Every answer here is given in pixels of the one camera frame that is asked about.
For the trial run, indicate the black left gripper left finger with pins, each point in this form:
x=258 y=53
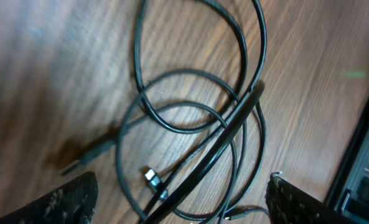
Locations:
x=71 y=203

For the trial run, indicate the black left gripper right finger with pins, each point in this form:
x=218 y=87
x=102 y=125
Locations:
x=289 y=205

